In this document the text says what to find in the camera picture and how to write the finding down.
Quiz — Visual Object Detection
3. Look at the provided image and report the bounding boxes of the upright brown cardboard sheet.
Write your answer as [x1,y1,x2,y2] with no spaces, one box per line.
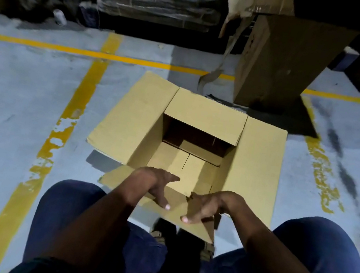
[227,9,359,142]

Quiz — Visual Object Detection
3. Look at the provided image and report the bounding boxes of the hanging brown tape strip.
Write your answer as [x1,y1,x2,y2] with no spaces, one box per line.
[196,8,254,102]

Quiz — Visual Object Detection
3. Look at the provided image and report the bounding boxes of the person's left forearm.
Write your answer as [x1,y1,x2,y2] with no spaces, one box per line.
[40,168,144,273]

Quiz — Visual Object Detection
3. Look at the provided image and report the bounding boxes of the person's woven shoe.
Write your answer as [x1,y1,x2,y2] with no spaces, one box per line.
[198,241,217,263]
[147,228,169,246]

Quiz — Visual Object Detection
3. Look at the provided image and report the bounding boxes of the small bluish block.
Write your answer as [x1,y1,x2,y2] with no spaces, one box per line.
[327,43,360,75]

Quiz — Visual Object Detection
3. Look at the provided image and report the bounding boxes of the person's blue jeans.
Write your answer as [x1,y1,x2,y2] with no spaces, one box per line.
[20,167,360,273]

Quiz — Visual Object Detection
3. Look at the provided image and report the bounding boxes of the person's right woven shoe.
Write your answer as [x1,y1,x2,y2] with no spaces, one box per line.
[198,241,217,263]

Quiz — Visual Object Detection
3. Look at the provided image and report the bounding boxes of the person's left hand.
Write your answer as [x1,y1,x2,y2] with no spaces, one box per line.
[126,164,182,212]

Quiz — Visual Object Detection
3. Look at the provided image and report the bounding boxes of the person's right forearm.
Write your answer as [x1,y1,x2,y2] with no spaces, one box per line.
[218,199,360,273]

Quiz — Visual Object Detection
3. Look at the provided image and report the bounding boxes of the large yellowish taped carton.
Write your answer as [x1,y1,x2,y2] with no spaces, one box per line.
[72,62,294,254]

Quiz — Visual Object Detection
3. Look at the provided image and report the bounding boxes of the person's left woven shoe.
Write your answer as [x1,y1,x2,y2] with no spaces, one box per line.
[147,228,169,246]

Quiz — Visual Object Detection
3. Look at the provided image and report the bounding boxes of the person's right hand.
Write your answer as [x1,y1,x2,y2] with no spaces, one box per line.
[180,183,247,233]

